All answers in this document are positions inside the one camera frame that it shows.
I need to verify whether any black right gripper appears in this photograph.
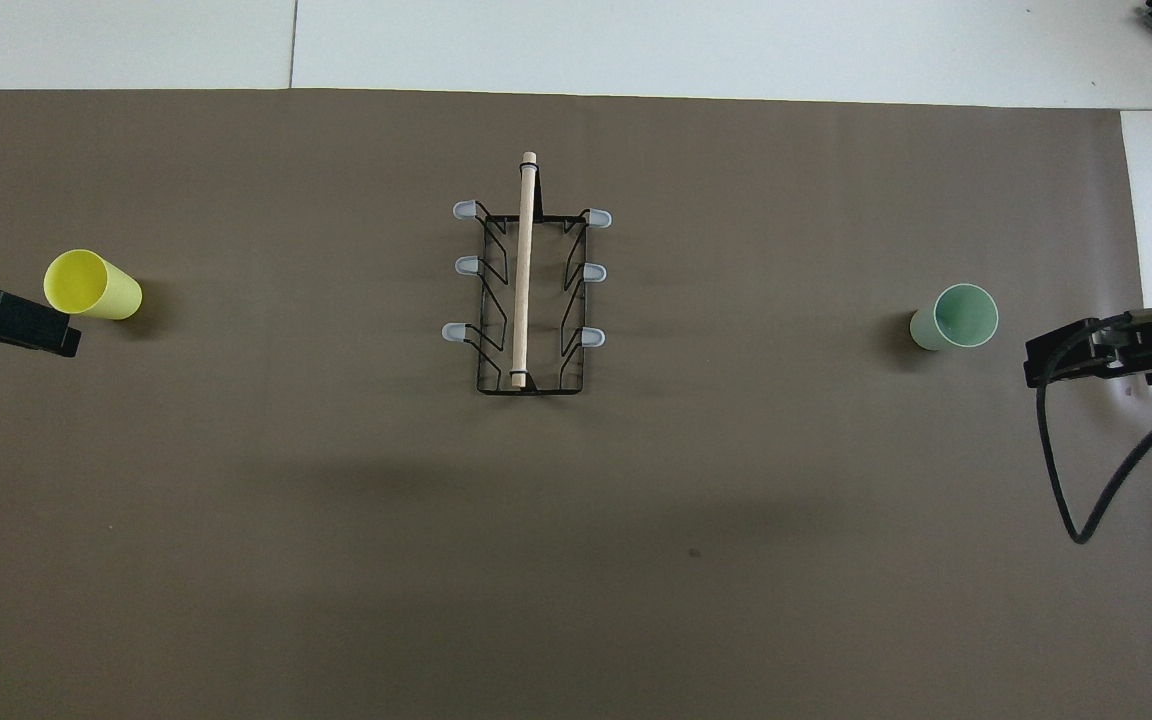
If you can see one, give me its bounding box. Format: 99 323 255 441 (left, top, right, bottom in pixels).
1024 308 1152 389

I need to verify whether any yellow plastic cup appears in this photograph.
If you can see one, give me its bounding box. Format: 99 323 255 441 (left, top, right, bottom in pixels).
43 249 144 321

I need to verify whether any pale green plastic cup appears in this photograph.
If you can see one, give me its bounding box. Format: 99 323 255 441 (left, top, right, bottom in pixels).
910 283 1000 352

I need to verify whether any brown paper table mat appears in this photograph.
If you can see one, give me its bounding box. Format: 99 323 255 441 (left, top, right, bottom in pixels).
0 88 1152 720

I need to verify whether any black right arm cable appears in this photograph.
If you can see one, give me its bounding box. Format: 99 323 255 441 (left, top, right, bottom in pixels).
1035 305 1152 546

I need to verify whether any black wire cup rack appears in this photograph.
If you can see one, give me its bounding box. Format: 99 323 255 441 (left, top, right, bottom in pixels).
441 151 614 397

